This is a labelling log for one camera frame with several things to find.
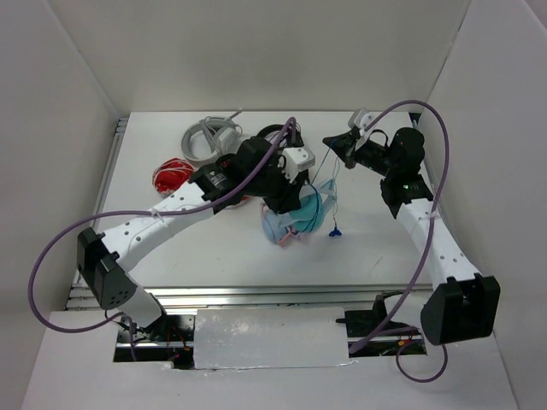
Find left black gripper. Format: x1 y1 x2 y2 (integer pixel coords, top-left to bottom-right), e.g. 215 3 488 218
244 158 303 214

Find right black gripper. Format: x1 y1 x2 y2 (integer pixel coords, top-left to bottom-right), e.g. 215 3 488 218
324 129 398 178

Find teal cat ear headphones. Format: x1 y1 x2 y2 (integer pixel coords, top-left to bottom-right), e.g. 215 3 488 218
288 178 338 233

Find blue headphone cable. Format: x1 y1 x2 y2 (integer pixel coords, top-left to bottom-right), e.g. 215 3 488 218
305 144 343 237

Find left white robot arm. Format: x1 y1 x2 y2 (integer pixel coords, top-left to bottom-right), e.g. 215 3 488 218
77 137 315 341

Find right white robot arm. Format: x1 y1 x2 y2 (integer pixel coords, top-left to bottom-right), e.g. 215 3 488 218
322 127 501 345

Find red black headphones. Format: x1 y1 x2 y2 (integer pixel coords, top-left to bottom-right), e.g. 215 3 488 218
226 196 251 209

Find blue pink cat headphones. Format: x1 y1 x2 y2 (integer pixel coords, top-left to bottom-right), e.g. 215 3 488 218
260 203 302 247

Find black headphones upper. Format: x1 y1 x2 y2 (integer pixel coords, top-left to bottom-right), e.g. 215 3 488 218
256 124 304 147

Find white grey headphones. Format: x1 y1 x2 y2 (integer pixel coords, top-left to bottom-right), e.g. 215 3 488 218
180 108 243 167

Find folded red headphones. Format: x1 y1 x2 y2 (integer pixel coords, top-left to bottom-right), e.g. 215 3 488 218
152 157 194 196

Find white foil covered plate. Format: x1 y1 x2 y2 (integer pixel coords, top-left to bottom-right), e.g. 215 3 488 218
193 307 350 370

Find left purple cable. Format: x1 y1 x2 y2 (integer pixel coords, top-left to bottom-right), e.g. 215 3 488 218
27 116 298 334

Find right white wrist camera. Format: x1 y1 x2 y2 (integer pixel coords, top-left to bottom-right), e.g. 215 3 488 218
348 108 373 150

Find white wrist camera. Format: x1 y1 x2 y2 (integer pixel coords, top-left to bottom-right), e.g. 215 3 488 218
281 147 315 183
348 108 373 150

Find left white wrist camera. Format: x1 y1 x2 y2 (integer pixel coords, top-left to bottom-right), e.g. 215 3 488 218
281 147 315 183

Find aluminium rail frame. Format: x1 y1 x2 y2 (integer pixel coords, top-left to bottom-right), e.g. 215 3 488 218
65 280 403 345

